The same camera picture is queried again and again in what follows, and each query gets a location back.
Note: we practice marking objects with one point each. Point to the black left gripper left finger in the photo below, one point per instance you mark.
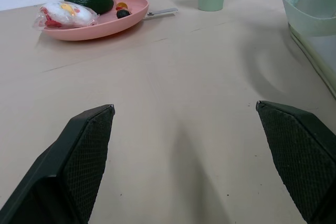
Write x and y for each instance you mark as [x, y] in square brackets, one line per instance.
[78, 161]

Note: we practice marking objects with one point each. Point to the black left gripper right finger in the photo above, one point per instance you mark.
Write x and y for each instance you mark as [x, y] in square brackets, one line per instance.
[294, 145]

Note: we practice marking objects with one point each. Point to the light green container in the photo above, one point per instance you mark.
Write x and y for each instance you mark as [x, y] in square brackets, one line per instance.
[313, 16]

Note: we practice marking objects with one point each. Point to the pink round plate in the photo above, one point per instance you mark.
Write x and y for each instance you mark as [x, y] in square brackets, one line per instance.
[110, 26]

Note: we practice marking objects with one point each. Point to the plastic-wrapped snack packet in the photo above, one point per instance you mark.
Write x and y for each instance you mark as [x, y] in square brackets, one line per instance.
[65, 15]

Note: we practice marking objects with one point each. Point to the silver metal clip tool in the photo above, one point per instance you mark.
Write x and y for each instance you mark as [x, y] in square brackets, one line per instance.
[161, 12]

